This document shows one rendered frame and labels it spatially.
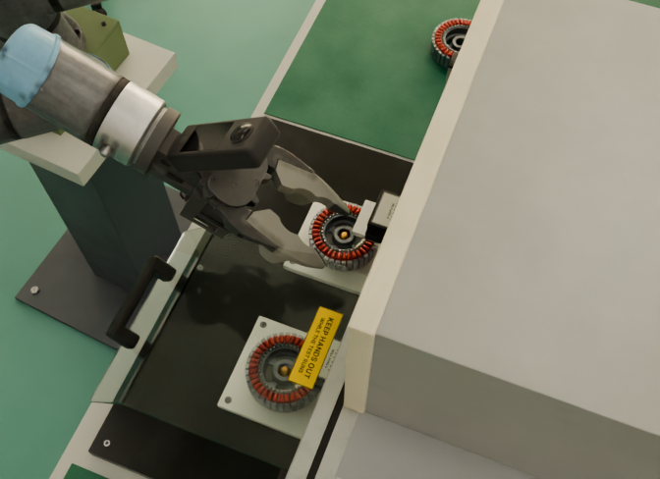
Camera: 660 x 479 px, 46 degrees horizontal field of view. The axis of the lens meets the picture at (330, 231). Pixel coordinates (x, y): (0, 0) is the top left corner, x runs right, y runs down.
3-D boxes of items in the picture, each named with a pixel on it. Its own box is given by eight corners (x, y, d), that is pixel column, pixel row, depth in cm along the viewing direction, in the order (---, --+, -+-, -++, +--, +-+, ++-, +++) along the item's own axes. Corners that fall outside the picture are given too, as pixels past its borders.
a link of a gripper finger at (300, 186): (334, 204, 86) (256, 180, 83) (357, 185, 81) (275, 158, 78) (330, 230, 85) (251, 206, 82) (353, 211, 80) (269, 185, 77)
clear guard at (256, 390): (89, 401, 88) (75, 384, 83) (184, 233, 100) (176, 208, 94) (357, 509, 82) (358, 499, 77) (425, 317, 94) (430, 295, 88)
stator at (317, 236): (298, 259, 123) (298, 248, 120) (324, 203, 128) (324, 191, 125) (364, 282, 121) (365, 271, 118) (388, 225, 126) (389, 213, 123)
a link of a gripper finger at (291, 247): (308, 278, 82) (246, 217, 81) (330, 261, 77) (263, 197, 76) (291, 297, 80) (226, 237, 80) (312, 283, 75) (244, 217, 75)
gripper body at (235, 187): (256, 188, 85) (159, 131, 82) (283, 156, 77) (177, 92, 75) (226, 244, 81) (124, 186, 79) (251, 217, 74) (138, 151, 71)
